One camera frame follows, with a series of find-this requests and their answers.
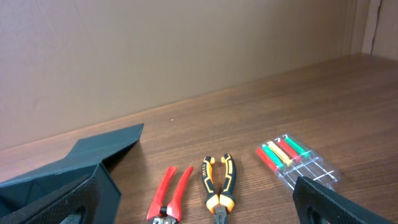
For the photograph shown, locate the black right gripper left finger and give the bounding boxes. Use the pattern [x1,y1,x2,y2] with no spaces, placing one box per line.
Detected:
[1,175,101,224]

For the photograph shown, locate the clear precision screwdriver set case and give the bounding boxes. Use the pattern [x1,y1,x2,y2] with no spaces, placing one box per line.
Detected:
[256,133,341,191]

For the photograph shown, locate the black wall cable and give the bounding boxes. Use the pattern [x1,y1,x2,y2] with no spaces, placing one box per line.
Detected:
[369,0,383,56]

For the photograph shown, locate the orange black pliers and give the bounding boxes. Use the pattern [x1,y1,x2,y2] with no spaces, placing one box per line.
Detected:
[201,153,238,224]

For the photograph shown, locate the red handled wire stripper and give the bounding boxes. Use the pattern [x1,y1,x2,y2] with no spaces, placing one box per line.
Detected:
[146,166,195,224]

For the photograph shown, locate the dark teal hinged box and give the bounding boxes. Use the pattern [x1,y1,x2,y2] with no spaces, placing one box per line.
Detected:
[1,124,144,223]

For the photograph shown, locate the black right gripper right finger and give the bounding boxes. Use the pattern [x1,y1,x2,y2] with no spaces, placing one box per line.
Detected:
[292,177,391,224]

